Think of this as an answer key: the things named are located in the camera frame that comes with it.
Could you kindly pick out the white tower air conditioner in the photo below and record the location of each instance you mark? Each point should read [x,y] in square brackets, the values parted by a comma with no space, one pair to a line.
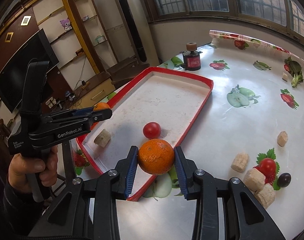
[131,17]

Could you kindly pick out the person's left hand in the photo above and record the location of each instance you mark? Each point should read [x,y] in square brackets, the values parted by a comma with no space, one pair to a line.
[21,166]

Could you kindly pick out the black flat television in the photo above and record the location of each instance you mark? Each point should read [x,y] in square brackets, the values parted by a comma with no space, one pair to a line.
[21,67]

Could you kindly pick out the red rectangular tray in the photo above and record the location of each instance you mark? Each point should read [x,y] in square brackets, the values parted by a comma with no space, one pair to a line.
[167,100]

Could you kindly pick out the black jar with red label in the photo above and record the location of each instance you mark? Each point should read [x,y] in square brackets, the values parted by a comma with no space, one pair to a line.
[192,61]

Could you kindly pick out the dark purple grape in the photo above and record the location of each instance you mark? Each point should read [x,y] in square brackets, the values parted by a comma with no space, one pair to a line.
[284,180]

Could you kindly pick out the fruit-print tablecloth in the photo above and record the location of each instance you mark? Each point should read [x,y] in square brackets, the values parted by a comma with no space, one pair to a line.
[242,120]

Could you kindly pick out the green and white box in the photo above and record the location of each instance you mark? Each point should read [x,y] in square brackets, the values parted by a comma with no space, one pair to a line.
[100,39]

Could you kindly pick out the green leafy vegetable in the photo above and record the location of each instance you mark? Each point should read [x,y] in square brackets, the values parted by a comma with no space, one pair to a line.
[295,68]

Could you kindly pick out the person's left forearm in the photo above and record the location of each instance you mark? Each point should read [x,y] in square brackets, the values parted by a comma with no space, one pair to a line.
[11,210]

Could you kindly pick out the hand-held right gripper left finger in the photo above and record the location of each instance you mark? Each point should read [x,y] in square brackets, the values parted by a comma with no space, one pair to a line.
[131,172]

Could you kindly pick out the orange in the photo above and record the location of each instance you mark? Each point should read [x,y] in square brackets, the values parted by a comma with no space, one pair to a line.
[156,156]
[101,106]

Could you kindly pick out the small beige corn cob piece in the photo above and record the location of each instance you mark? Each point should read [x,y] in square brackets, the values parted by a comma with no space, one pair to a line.
[284,76]

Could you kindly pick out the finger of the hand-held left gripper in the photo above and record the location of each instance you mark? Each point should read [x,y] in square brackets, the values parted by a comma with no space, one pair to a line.
[99,116]
[83,111]

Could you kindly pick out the purple plush toy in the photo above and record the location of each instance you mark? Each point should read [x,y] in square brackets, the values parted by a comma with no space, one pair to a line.
[66,24]

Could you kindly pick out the small white toy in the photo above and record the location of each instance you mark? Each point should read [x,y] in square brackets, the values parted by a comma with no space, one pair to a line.
[85,18]

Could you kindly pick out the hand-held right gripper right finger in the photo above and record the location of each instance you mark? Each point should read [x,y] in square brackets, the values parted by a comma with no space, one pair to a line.
[180,172]

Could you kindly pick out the dark wooden stool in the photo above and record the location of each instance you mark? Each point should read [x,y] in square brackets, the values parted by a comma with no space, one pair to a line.
[123,64]
[126,76]

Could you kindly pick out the wooden television cabinet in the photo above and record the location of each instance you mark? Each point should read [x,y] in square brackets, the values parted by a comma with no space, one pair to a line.
[91,90]

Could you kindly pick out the brown spool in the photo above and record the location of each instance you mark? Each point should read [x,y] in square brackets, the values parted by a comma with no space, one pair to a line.
[191,46]

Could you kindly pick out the small brown box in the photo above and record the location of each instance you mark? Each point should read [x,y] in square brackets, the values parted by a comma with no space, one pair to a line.
[79,52]

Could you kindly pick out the red tomato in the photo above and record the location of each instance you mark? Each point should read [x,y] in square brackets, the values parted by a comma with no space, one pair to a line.
[268,165]
[152,129]

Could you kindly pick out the wooden wall shelf unit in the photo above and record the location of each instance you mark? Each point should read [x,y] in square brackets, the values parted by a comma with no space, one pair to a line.
[16,35]

